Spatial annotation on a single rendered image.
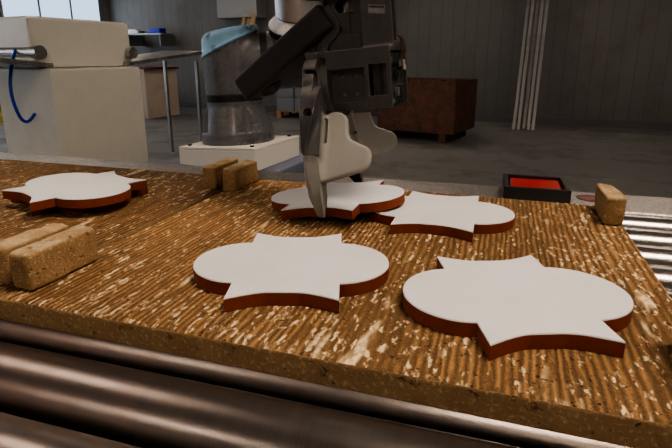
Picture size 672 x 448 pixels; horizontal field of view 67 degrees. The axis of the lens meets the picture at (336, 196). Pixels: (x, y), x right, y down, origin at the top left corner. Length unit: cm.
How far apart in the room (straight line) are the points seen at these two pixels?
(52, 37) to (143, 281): 449
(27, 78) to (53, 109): 35
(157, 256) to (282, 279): 12
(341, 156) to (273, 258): 12
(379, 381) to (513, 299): 10
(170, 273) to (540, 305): 24
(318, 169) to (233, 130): 61
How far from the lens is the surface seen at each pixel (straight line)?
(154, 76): 1002
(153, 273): 39
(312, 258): 37
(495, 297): 32
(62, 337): 38
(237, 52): 105
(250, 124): 106
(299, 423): 26
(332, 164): 44
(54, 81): 466
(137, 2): 1268
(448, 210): 49
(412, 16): 954
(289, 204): 49
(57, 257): 40
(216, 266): 36
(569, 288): 35
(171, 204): 56
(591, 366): 29
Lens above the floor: 108
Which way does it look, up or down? 15 degrees down
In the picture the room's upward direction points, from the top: straight up
